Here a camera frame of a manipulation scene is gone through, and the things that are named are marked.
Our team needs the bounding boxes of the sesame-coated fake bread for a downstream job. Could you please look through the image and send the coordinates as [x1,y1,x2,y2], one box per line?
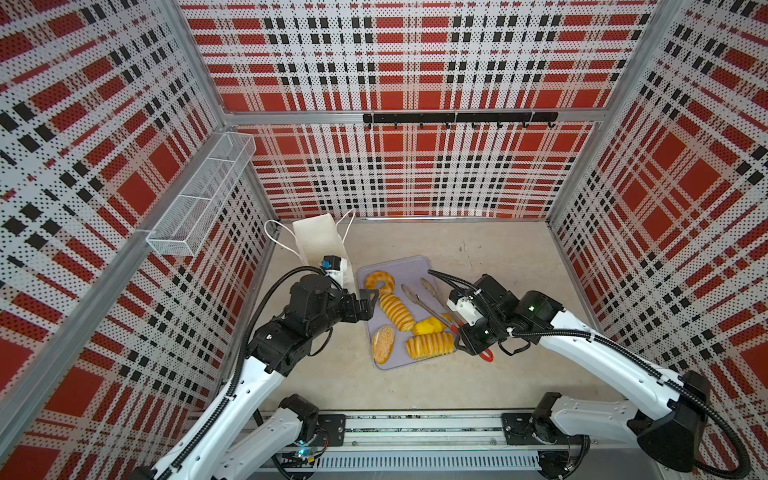
[371,325,396,365]

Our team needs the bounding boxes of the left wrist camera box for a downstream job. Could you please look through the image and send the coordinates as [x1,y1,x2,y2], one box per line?
[320,255,354,290]

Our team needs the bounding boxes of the black wall hook rail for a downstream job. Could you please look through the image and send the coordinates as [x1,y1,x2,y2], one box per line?
[362,111,559,126]

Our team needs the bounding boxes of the long spiral fake bread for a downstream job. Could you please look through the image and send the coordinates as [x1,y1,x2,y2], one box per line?
[379,294,416,331]

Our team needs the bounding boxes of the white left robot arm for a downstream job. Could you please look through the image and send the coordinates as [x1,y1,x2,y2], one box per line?
[129,266,379,479]

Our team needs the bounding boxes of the yellow pear-shaped fake bread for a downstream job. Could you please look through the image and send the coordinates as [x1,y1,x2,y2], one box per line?
[411,316,446,336]

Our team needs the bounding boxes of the white flowered paper bag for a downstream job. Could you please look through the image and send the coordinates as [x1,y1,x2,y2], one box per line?
[263,209,356,291]

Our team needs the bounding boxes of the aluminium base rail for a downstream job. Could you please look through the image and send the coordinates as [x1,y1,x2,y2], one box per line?
[179,409,679,480]

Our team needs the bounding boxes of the lilac plastic tray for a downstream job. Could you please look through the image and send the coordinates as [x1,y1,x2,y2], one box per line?
[357,256,456,371]

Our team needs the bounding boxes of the ring-shaped fake bread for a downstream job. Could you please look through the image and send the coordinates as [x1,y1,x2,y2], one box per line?
[364,270,396,295]

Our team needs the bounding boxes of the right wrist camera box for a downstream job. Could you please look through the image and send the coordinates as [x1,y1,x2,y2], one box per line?
[446,289,484,326]

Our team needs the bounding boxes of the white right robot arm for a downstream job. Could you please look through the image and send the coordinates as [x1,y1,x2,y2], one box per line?
[430,270,752,479]

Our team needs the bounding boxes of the large spiral fake bread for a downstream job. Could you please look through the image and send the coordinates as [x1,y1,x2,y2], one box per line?
[406,332,455,361]

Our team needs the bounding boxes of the wire mesh wall basket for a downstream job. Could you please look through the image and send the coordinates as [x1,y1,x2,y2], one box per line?
[147,132,255,257]

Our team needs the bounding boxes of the red-handled steel tongs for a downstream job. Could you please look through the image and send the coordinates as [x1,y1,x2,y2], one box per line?
[400,278,463,335]

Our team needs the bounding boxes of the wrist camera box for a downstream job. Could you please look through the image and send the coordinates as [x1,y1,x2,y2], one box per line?
[446,289,484,326]
[320,255,354,290]

